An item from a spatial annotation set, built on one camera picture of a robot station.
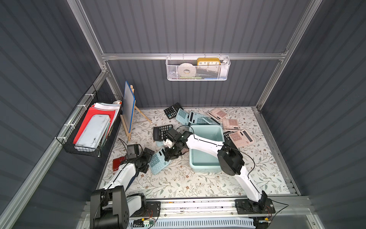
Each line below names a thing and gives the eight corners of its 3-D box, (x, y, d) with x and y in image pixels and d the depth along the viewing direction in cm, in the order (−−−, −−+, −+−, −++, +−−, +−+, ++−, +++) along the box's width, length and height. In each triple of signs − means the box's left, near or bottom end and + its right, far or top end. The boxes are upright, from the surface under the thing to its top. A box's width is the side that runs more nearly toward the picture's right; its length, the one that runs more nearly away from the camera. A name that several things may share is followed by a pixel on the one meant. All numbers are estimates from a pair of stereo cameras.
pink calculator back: (208, 113, 119) (208, 111, 117) (213, 108, 123) (213, 106, 121) (222, 121, 114) (222, 119, 112) (226, 115, 118) (227, 113, 116)
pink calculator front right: (238, 149, 97) (239, 147, 95) (229, 135, 104) (229, 133, 102) (254, 143, 100) (255, 141, 98) (244, 130, 107) (245, 128, 105)
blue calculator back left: (175, 123, 111) (174, 118, 107) (180, 113, 118) (179, 108, 113) (187, 126, 109) (187, 121, 105) (191, 116, 116) (191, 111, 111)
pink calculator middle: (224, 131, 108) (224, 129, 106) (222, 120, 114) (222, 119, 113) (239, 130, 108) (240, 129, 106) (236, 120, 114) (236, 118, 112)
